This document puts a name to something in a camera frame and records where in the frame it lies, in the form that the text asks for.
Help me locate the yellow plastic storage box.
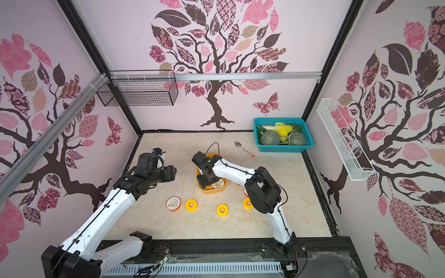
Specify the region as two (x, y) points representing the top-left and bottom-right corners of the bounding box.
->
(196, 153), (228, 194)

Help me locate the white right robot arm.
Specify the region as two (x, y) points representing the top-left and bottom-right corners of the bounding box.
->
(192, 152), (307, 256)

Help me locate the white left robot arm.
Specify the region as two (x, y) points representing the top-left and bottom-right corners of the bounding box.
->
(41, 148), (177, 278)

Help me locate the yellow tape roll left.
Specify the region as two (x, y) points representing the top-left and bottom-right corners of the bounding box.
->
(185, 199), (198, 212)

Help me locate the yellow tape roll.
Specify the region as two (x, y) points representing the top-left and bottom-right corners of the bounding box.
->
(243, 198), (254, 210)
(217, 204), (228, 218)
(185, 199), (198, 212)

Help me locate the yellow tape roll centre front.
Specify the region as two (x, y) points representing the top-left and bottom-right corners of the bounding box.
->
(217, 204), (228, 218)

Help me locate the yellow tape roll right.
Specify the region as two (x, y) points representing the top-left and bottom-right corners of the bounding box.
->
(243, 198), (254, 210)

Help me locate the green melon left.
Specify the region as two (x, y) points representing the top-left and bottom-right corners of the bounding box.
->
(260, 130), (281, 145)

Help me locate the green melon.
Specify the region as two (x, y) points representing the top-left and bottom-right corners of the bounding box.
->
(260, 130), (281, 145)
(289, 132), (307, 146)

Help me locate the green melon right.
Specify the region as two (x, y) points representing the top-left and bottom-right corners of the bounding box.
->
(289, 132), (307, 146)

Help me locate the teal plastic basket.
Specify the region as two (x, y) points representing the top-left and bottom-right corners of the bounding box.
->
(253, 118), (314, 153)

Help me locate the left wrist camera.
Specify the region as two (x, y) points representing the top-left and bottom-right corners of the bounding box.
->
(152, 148), (165, 156)

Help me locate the spoon with pink handle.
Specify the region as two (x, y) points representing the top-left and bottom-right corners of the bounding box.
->
(235, 141), (256, 159)

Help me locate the black wire wall basket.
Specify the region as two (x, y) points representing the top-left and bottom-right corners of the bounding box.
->
(97, 69), (179, 107)

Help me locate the aluminium rail back wall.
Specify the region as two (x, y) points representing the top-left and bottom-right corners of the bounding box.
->
(111, 71), (322, 81)

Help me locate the aluminium rail wall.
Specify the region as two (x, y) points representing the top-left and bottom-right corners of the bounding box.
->
(1, 74), (108, 203)
(111, 71), (322, 81)

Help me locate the white slotted cable duct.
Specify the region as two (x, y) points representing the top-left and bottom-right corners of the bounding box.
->
(103, 262), (283, 278)

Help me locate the aluminium rail left wall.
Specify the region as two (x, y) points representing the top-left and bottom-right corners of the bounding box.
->
(1, 74), (108, 203)

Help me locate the black base frame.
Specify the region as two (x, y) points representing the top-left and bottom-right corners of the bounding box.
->
(65, 237), (367, 278)

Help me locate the white wire wall shelf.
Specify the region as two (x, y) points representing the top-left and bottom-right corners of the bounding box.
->
(316, 98), (377, 181)

